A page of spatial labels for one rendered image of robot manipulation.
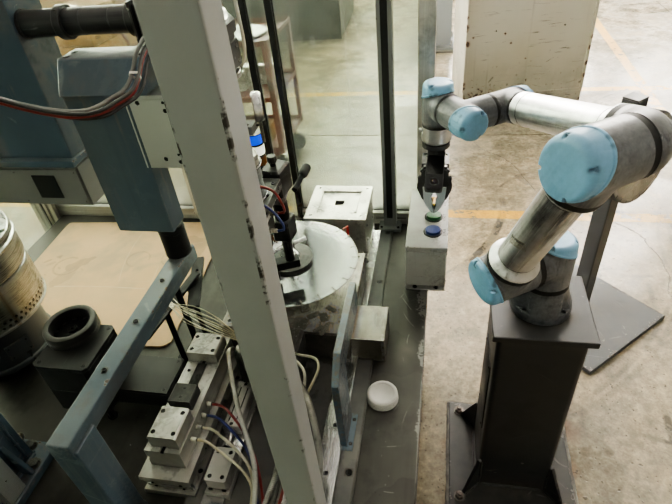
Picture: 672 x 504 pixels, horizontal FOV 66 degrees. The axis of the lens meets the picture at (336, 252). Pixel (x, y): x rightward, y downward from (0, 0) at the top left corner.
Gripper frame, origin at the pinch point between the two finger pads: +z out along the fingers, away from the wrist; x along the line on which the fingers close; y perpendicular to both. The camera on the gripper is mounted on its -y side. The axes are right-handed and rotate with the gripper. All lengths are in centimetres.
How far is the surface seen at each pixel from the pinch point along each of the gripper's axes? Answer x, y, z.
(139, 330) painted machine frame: 54, -61, -12
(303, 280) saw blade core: 29.0, -33.9, -2.5
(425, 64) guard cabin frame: 3.6, 17.7, -33.8
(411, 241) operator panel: 5.4, -10.8, 2.8
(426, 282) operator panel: 1.2, -13.2, 15.0
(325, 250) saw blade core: 25.9, -22.5, -2.4
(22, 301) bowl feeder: 96, -46, -2
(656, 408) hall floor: -83, 10, 92
